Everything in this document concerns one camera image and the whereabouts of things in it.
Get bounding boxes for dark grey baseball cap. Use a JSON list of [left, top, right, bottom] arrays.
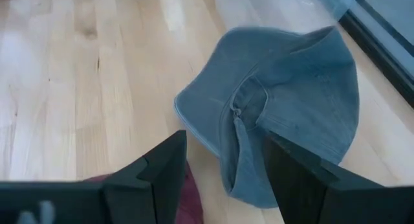
[[173, 25, 360, 209]]

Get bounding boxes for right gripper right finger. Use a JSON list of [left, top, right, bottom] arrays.
[[263, 132, 386, 224]]

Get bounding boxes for maroon baseball cap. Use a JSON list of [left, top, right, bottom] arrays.
[[83, 162, 204, 224]]

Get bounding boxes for black aluminium table frame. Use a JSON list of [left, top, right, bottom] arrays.
[[338, 0, 414, 109]]

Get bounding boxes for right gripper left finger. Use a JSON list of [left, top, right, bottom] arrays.
[[103, 129, 188, 224]]

